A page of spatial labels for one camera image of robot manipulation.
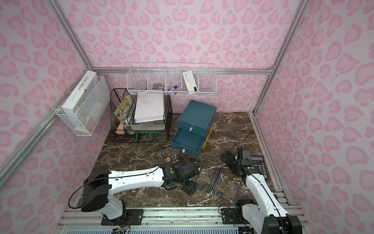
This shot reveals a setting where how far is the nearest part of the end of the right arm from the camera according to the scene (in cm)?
60

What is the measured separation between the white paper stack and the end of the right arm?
0.44m

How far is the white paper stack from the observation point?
875mm
